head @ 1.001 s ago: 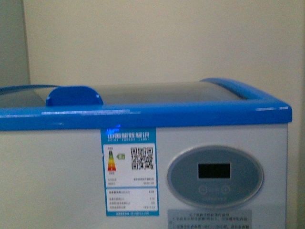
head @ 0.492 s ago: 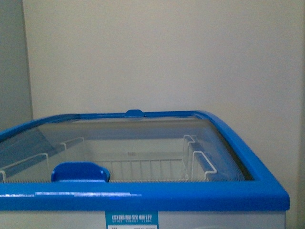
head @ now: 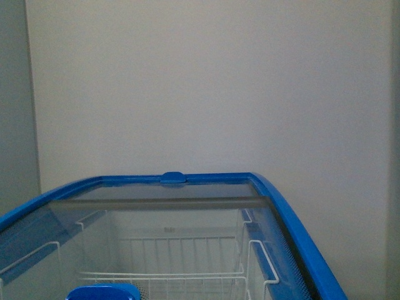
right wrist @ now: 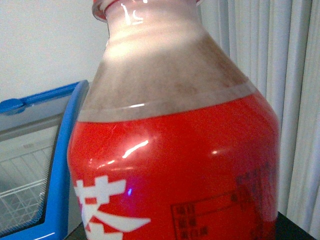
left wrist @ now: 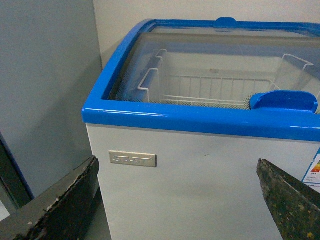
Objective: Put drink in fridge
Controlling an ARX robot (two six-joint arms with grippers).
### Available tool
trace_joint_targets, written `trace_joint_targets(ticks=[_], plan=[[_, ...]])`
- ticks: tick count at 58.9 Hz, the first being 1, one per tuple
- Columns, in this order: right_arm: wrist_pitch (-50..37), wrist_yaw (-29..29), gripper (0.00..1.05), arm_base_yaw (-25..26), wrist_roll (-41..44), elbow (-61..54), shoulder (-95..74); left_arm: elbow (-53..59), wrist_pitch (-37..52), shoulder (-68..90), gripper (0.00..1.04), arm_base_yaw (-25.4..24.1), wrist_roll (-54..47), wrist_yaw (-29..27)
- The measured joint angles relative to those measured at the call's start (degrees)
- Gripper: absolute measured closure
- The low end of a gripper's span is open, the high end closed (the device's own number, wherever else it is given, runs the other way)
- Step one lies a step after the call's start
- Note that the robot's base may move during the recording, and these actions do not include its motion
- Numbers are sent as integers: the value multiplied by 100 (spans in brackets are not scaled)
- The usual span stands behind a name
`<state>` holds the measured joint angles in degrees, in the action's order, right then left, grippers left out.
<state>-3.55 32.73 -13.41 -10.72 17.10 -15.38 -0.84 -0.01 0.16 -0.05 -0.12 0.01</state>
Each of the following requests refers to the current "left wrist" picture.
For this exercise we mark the blue rear lid handle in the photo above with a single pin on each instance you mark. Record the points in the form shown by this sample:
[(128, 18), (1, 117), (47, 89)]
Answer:
[(226, 23)]

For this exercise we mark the silver brand nameplate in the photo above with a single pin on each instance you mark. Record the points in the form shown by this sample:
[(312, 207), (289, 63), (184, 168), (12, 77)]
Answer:
[(133, 158)]

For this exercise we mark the blue lid handle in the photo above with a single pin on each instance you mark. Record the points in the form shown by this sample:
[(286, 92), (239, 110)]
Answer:
[(226, 23), (285, 100)]

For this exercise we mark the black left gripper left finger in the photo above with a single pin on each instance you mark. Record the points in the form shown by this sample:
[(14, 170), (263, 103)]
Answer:
[(62, 212)]

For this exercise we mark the energy rating label sticker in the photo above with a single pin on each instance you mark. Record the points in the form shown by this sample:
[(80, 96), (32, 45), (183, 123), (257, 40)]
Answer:
[(312, 175)]

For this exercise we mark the glass sliding freezer lid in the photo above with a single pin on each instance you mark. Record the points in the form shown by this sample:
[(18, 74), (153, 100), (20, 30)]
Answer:
[(142, 55)]

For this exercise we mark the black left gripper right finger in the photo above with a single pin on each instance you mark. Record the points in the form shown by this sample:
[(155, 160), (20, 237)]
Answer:
[(294, 206)]

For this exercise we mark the blue front lid handle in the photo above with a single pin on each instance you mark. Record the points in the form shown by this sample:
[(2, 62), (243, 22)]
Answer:
[(285, 100)]

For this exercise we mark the white wire freezer basket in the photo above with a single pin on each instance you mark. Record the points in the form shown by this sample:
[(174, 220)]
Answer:
[(223, 81)]

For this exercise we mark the white chest freezer blue rim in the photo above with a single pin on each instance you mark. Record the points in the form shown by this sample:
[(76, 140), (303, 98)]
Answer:
[(205, 185)]

